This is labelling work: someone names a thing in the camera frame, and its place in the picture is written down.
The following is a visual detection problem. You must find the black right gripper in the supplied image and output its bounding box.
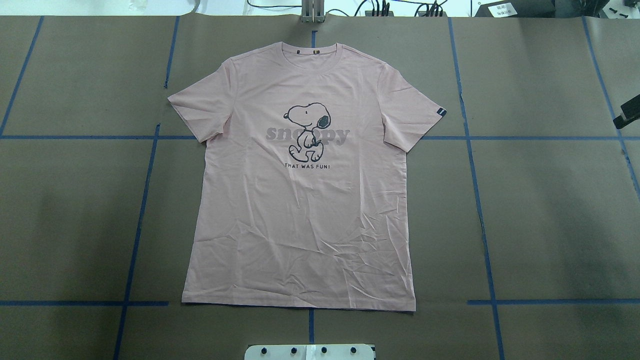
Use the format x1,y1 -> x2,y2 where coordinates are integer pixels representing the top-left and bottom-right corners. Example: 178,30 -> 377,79
613,99 -> 640,130

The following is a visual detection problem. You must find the pink Snoopy t-shirt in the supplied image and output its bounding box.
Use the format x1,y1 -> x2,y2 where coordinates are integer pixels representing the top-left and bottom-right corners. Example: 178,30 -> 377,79
167,42 -> 446,312

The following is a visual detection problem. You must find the black box with label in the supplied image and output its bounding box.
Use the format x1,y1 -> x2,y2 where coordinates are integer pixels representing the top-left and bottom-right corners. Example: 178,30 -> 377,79
473,0 -> 556,19

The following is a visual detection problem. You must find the aluminium frame post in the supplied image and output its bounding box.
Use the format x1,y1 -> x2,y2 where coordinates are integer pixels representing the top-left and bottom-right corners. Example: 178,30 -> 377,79
301,0 -> 326,24

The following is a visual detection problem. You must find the white pedestal base plate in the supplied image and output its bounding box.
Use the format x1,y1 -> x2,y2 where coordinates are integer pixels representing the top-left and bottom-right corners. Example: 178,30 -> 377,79
244,343 -> 377,360

